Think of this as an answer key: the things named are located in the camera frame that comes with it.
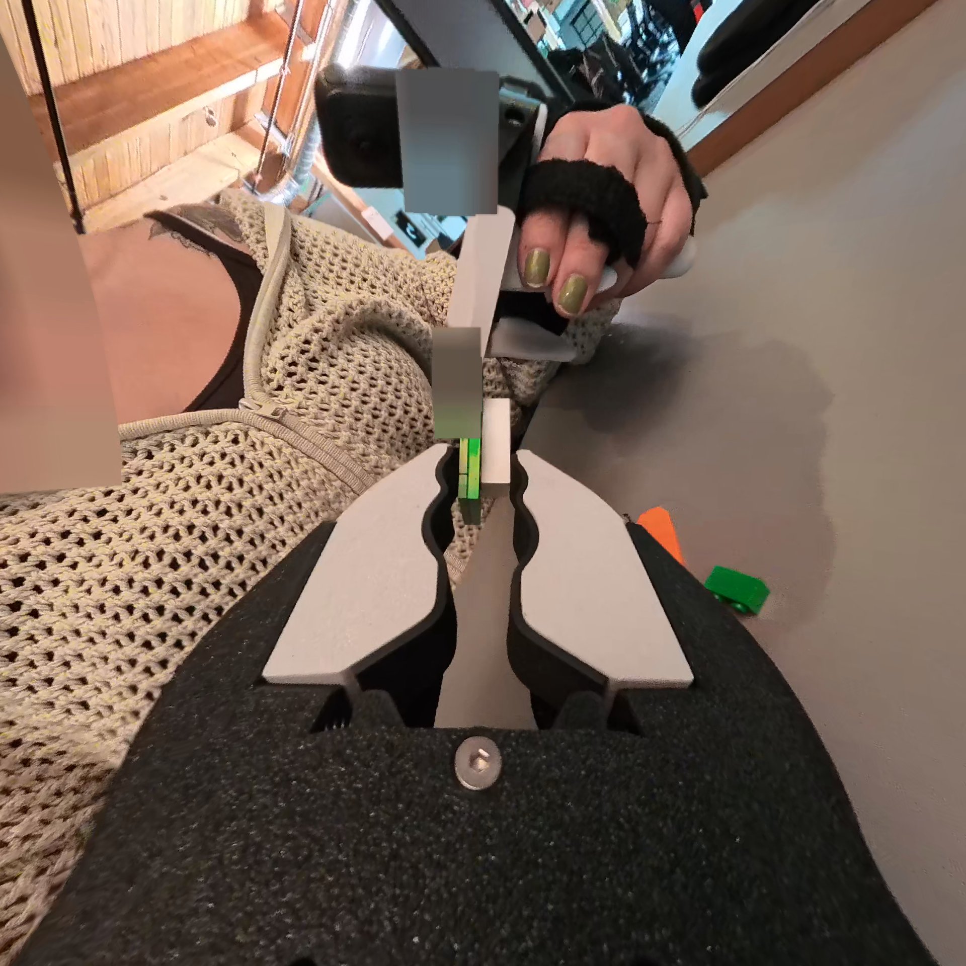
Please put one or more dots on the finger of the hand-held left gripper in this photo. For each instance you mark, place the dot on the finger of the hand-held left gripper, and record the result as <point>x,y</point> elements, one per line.
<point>498,445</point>
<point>483,272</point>

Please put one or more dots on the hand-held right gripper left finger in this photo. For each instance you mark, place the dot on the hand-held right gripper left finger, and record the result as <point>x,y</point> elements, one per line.
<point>362,596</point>

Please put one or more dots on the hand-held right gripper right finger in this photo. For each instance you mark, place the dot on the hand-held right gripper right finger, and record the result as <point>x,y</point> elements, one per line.
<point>596,604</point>

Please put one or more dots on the bright green lego plate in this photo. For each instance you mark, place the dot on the bright green lego plate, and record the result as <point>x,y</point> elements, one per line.
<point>470,475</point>

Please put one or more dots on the small green lego block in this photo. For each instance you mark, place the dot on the small green lego block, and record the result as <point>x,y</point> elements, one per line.
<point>736,589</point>

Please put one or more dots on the person's left hand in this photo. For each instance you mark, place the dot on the person's left hand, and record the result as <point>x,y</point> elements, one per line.
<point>626,143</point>

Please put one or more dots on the orange brick separator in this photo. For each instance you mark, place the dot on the orange brick separator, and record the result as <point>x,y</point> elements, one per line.
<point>660,532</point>

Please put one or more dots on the black framed monitor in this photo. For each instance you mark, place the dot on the black framed monitor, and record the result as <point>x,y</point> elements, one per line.
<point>468,38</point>

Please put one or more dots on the person's torso in knitted sweater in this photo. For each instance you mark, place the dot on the person's torso in knitted sweater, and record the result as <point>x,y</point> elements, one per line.
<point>189,566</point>

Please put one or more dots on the black oval cushion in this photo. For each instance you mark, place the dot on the black oval cushion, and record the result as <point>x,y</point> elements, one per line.
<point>747,53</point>

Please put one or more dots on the silver ventilation duct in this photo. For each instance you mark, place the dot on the silver ventilation duct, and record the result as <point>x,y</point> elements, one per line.
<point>309,113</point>

